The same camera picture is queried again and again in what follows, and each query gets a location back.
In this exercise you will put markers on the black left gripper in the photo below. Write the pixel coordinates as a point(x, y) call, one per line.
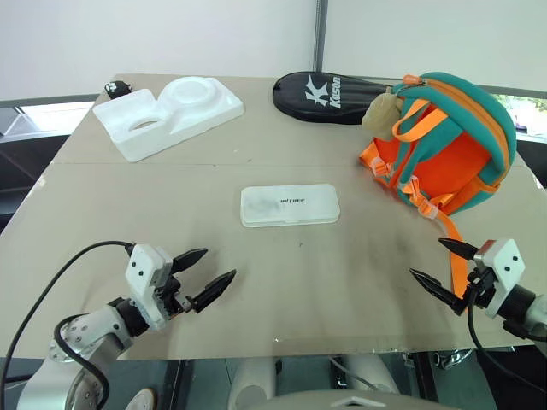
point(172, 294)

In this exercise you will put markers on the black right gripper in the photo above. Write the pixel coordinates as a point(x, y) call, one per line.
point(479, 290)

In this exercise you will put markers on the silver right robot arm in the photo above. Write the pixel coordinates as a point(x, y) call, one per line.
point(527, 307)

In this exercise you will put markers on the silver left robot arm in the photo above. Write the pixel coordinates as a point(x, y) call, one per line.
point(92, 331)

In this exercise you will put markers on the white plastic case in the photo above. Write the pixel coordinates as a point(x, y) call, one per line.
point(290, 205)

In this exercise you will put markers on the teal and orange backpack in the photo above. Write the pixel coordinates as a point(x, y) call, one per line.
point(453, 149)

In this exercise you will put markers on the shiny chrome fitting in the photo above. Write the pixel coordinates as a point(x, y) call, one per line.
point(455, 356)

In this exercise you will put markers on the white rounded robot leg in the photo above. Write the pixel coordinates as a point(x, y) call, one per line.
point(369, 373)
point(252, 380)

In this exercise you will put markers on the white and orange round disc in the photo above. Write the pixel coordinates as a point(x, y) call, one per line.
point(143, 399)

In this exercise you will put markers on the white foam packaging tray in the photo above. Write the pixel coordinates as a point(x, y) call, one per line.
point(171, 115)

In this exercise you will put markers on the small black white-spotted object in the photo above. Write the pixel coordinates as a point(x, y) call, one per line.
point(116, 88)

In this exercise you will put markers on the black Kason racket cover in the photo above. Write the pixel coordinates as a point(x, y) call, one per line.
point(325, 98)

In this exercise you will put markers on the grey metal pole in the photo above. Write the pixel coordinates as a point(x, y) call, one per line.
point(320, 36)

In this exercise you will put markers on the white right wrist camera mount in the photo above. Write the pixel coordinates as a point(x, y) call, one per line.
point(504, 269)

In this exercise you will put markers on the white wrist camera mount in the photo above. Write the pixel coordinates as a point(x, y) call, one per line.
point(143, 273)
point(504, 269)

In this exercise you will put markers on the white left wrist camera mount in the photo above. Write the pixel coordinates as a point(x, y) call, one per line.
point(143, 273)

